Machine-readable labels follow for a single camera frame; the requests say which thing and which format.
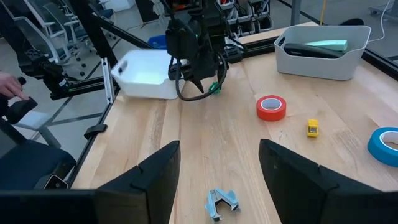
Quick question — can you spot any light grey plastic bin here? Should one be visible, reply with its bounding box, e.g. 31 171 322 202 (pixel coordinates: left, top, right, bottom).
274 24 372 81

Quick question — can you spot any white office chair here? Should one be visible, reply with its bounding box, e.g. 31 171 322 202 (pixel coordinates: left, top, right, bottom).
43 0 91 54
14 15 63 65

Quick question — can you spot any yellow floor cable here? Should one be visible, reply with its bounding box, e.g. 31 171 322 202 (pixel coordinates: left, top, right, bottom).
320 0 329 26

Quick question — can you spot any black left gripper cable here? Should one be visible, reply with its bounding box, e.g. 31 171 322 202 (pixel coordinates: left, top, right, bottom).
174 52 229 102

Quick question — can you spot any person's hand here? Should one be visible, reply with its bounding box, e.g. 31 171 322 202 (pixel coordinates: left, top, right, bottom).
0 71 30 101

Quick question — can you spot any black teleoperation handle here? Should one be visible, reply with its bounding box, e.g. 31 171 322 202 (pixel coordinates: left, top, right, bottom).
0 76 39 125

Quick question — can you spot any grey table foot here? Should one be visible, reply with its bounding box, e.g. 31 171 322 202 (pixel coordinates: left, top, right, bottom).
369 5 398 17

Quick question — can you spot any yellow mini stapler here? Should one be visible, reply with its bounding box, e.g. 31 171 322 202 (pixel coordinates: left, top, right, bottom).
307 119 320 138

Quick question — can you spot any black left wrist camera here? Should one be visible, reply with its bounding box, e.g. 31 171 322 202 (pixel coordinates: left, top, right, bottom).
165 19 201 60

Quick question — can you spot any storage bin rack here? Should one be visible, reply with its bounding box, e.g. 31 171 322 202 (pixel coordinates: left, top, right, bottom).
216 0 274 37

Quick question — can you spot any mint green stapler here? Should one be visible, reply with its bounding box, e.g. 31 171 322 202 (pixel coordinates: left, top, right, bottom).
303 39 348 52

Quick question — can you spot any black stapler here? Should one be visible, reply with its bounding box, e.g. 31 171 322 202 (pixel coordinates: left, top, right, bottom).
283 42 345 59

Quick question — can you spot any silver aluminium profile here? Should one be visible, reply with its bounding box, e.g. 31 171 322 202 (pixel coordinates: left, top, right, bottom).
101 57 114 105

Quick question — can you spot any blue crate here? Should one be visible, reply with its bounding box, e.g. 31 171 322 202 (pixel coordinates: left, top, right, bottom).
147 34 167 50

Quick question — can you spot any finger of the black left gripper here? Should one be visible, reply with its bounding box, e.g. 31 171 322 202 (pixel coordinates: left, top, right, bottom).
188 74 206 94

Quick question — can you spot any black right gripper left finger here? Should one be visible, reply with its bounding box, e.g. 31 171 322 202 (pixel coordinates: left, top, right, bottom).
0 140 181 224

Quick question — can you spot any light blue tape roll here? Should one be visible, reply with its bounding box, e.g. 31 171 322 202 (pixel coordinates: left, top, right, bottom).
367 126 398 168

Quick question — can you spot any red tape roll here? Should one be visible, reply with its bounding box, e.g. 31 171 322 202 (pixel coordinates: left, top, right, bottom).
256 95 287 122

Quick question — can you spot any blue office chair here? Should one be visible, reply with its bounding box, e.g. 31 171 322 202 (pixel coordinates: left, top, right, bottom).
0 118 77 191

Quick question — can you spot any smartphone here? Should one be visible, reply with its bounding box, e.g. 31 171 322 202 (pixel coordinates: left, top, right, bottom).
43 174 69 190

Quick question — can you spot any white plastic bin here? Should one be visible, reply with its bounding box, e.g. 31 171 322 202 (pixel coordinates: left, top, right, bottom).
111 49 188 100

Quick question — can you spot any light blue staple remover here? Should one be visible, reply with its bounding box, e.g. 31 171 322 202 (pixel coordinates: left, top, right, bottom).
204 187 241 222

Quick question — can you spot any white floor cable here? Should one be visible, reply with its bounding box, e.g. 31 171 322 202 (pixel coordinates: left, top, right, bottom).
368 0 392 43

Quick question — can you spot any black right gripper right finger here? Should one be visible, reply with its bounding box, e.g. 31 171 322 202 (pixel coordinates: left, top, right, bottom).
259 139 398 224

